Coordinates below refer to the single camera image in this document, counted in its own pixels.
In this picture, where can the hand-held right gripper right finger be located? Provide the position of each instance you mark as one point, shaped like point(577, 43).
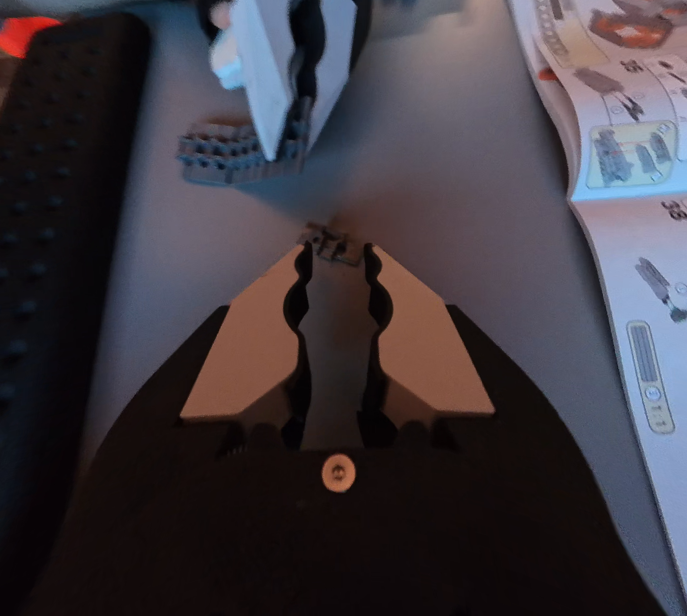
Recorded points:
point(429, 358)

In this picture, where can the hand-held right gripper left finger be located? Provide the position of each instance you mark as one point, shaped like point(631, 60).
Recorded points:
point(252, 353)

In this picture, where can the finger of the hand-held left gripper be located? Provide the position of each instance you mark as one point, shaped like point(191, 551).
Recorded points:
point(338, 47)
point(263, 79)

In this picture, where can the small black track link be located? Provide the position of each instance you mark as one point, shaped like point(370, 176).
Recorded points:
point(327, 245)

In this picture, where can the grey desk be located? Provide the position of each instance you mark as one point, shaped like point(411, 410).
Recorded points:
point(429, 170)

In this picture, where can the orange object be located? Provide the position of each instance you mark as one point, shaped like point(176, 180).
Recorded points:
point(27, 36)

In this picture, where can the black perforated panel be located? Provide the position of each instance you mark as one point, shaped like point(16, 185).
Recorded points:
point(53, 197)

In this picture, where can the open instruction booklet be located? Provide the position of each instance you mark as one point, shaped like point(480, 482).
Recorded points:
point(617, 143)

